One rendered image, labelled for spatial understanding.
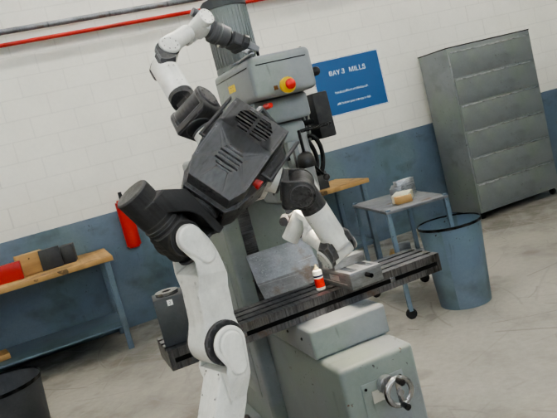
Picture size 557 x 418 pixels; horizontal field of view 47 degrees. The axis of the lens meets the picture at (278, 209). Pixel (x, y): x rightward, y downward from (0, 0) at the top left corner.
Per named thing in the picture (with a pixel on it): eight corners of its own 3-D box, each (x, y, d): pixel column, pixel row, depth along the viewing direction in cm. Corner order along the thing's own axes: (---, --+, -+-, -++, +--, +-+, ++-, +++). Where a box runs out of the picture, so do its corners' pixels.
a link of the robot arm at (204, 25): (225, 33, 241) (199, 21, 235) (210, 48, 249) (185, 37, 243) (225, 10, 246) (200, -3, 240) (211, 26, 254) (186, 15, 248)
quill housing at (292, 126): (324, 192, 260) (305, 116, 256) (278, 206, 253) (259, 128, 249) (306, 192, 278) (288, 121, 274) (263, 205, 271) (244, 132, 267)
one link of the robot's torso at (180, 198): (127, 206, 179) (164, 162, 186) (109, 208, 189) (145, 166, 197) (193, 269, 190) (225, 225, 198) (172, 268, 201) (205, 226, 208)
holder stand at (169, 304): (221, 330, 246) (208, 281, 243) (166, 347, 241) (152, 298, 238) (216, 323, 257) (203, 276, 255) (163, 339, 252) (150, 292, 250)
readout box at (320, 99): (339, 133, 294) (328, 89, 291) (322, 138, 291) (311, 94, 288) (321, 137, 313) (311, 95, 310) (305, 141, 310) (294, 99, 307)
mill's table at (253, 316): (443, 269, 279) (438, 252, 278) (172, 371, 237) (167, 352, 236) (413, 264, 300) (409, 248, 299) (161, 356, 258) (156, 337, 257)
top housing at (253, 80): (319, 85, 244) (308, 43, 242) (257, 100, 235) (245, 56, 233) (275, 101, 288) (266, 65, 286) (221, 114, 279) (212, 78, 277)
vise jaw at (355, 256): (365, 260, 269) (363, 250, 268) (335, 270, 263) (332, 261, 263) (357, 259, 274) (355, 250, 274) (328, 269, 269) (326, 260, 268)
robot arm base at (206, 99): (213, 113, 202) (230, 114, 212) (190, 83, 204) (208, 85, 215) (183, 143, 208) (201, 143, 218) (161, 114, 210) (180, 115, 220)
